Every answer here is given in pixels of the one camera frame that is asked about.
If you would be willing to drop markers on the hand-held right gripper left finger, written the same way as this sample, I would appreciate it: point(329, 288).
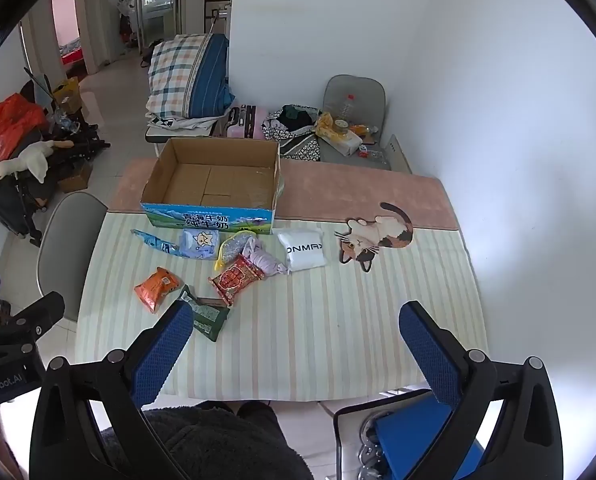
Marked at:
point(163, 352)

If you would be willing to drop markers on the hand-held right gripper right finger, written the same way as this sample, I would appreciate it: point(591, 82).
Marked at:
point(428, 355)

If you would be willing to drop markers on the green snack packet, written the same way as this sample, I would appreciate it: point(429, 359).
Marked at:
point(208, 315)

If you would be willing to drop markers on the orange snack packet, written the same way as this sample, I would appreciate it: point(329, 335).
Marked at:
point(158, 290)

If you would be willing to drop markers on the red snack packet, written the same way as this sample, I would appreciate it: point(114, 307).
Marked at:
point(235, 277)

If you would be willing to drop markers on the long blue snack packet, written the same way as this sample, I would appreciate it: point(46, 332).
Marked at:
point(153, 241)

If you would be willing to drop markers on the light blue tissue pack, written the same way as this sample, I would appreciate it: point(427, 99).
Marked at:
point(199, 244)

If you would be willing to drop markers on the silver mesh pouch yellow trim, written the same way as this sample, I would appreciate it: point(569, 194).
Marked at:
point(230, 249)

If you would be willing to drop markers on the purple cloth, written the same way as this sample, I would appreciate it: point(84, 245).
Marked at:
point(265, 260)

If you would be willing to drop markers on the white soft packet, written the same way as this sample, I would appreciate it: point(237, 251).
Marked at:
point(303, 249)

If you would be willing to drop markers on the cardboard box with blue print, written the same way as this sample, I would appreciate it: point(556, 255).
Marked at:
point(213, 185)

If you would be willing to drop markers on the grey plastic chair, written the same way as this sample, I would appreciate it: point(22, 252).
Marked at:
point(70, 240)

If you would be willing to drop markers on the black folded stroller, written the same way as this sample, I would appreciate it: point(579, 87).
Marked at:
point(5, 200)

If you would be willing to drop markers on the white goose plush toy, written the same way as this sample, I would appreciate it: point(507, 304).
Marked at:
point(33, 157)

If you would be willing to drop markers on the small brown cardboard box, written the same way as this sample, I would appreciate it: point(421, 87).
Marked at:
point(75, 176)

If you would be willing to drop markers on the orange plastic bag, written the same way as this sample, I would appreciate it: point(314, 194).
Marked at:
point(5, 122)

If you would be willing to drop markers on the pile of black tripods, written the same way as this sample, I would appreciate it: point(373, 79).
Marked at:
point(78, 140)

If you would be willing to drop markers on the white slotted panel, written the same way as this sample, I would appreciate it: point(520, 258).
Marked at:
point(399, 152)

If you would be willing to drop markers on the yellow paper bag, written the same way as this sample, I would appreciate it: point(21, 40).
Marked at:
point(67, 91)

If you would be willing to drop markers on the white folding bed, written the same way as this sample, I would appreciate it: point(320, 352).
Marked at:
point(178, 131)

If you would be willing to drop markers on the white tissue pack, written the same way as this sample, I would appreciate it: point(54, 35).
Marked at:
point(350, 146)

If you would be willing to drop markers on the pink suitcase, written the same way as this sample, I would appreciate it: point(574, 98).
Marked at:
point(245, 122)

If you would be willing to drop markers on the yellow plastic bag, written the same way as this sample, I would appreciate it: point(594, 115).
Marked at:
point(329, 127)

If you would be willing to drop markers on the black white patterned bag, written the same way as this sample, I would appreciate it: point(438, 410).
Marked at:
point(290, 127)

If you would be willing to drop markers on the clear plastic bottle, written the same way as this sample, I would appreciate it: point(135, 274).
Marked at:
point(348, 106)

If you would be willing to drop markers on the grey cushioned chair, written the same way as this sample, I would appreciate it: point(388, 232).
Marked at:
point(353, 90)

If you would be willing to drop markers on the plaid and blue bedding stack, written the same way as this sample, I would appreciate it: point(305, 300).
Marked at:
point(188, 75)

